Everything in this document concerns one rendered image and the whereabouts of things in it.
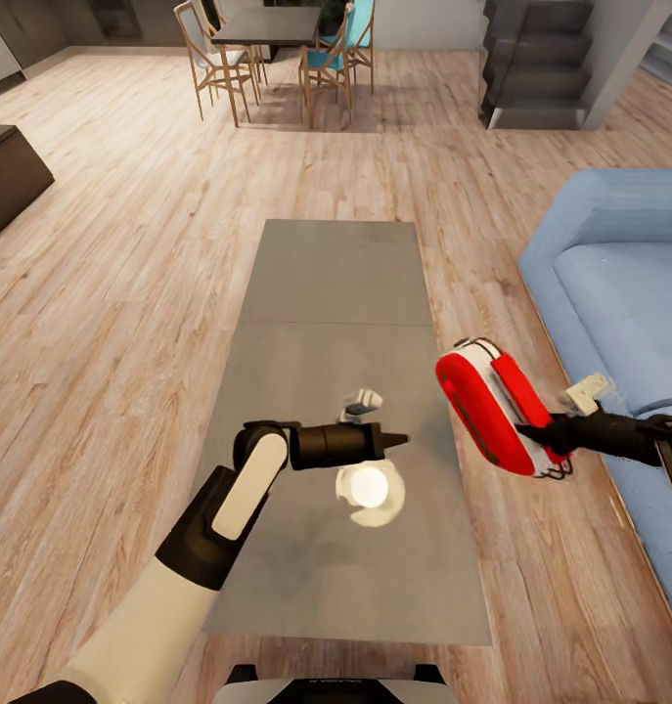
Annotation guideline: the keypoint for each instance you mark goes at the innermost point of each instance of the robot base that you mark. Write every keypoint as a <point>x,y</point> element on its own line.
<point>243,688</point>

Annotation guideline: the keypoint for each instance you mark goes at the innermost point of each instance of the cabinet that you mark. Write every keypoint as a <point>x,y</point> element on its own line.
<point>23,174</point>

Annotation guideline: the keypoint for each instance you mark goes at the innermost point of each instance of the coffee table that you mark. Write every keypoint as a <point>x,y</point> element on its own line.
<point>381,550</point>

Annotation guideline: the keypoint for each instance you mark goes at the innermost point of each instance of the breakfast table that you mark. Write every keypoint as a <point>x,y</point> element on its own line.
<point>256,26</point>

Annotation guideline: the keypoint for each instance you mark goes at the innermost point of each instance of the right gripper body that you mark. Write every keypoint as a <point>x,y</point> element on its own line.
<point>566,434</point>

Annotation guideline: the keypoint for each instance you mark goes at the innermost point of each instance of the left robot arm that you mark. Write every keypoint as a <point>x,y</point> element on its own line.
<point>138,653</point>

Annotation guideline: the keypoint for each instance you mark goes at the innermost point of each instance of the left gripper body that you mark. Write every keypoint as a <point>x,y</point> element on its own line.
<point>352,443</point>

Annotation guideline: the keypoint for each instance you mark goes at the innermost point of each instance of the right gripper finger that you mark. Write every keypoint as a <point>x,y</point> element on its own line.
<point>538,434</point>

